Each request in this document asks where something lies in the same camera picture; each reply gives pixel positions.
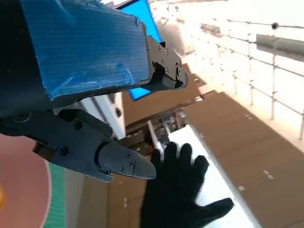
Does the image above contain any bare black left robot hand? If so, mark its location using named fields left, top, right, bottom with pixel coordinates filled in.
left=0, top=0, right=190, bottom=183

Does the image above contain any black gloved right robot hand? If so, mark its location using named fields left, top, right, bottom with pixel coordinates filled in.
left=140, top=142, right=235, bottom=228

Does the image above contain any pink bowl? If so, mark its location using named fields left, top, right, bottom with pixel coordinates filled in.
left=0, top=133, right=52, bottom=228

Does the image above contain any white desk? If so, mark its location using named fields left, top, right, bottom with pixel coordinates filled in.
left=166, top=124, right=262, bottom=228

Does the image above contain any person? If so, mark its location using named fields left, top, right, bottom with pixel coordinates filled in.
left=142, top=132, right=159, bottom=162

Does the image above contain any blue screen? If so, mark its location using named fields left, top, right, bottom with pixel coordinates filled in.
left=115, top=0, right=165, bottom=102

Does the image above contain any green cutting mat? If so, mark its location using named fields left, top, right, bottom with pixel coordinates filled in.
left=44, top=163, right=67, bottom=228

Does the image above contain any metal pipe frame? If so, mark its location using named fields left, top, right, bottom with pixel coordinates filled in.
left=199, top=18, right=304, bottom=143

